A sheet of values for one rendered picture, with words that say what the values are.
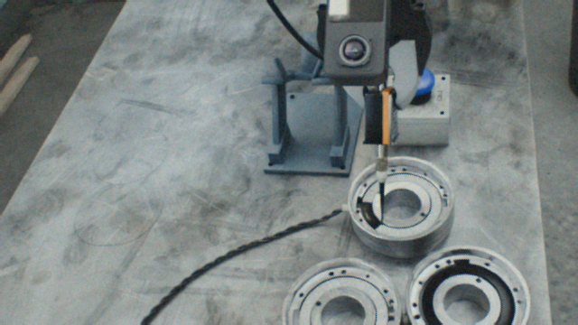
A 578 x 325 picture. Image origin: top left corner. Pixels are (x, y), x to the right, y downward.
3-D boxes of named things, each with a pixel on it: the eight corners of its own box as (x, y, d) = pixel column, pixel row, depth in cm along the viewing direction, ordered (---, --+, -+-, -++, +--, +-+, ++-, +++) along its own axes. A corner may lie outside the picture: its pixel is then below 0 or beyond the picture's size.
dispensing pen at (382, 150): (363, 232, 63) (362, 53, 59) (370, 218, 67) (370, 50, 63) (386, 234, 62) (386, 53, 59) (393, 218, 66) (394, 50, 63)
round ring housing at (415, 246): (455, 182, 71) (455, 156, 68) (454, 266, 64) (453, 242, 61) (358, 181, 73) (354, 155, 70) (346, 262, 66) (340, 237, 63)
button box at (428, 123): (450, 145, 75) (449, 115, 71) (386, 145, 76) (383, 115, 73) (451, 97, 80) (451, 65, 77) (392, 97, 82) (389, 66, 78)
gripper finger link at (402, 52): (435, 73, 65) (420, -5, 59) (430, 116, 61) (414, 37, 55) (404, 76, 66) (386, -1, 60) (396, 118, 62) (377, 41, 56)
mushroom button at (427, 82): (435, 120, 74) (433, 88, 71) (399, 120, 75) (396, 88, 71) (436, 96, 77) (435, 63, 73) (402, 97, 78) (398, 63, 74)
